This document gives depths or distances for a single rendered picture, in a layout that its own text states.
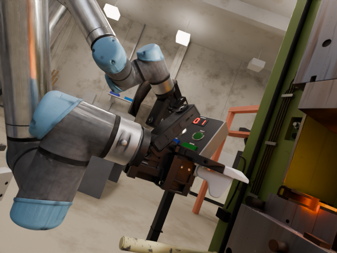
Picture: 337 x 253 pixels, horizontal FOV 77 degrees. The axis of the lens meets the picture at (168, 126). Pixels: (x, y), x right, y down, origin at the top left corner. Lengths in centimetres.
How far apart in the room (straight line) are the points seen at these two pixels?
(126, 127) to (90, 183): 282
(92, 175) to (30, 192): 278
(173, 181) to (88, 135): 17
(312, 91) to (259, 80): 869
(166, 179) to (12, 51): 32
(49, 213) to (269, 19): 675
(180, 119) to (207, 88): 847
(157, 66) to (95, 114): 38
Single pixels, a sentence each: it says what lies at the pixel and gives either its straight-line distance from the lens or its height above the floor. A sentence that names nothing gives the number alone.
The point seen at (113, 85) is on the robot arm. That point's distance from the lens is 68.
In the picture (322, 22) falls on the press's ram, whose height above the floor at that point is 160.
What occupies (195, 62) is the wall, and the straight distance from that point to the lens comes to 911.
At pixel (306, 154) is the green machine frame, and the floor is 116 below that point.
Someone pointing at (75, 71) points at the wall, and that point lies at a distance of 974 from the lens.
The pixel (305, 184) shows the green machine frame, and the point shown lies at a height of 105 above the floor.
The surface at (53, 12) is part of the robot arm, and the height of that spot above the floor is 126.
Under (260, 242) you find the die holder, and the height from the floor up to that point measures 85.
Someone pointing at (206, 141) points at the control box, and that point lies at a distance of 93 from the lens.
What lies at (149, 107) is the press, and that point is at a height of 175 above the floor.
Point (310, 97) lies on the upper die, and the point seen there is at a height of 131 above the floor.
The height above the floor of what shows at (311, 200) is 100.
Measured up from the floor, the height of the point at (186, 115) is 106.
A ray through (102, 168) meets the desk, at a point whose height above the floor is 39.
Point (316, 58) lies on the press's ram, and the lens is 90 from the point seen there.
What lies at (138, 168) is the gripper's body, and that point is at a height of 95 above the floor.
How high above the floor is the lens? 100
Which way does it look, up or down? 5 degrees up
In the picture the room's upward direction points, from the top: 22 degrees clockwise
